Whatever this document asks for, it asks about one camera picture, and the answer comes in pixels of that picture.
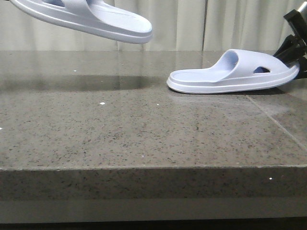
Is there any white curtain, right panel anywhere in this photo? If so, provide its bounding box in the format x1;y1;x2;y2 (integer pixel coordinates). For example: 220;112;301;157
203;0;303;51

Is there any light blue slipper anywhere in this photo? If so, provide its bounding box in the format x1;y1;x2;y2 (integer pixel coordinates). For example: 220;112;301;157
11;0;153;44
166;49;300;94

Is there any white curtain, panel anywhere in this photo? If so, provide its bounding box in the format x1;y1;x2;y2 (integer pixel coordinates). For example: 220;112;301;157
203;0;303;51
0;0;208;51

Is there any white curtain, left panel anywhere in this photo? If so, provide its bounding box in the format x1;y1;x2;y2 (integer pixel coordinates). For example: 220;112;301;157
0;0;208;51

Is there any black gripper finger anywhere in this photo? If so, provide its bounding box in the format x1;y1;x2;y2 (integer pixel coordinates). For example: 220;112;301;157
273;35;307;64
295;57;307;80

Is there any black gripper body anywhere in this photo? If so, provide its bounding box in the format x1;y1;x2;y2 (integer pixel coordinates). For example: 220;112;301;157
283;10;307;46

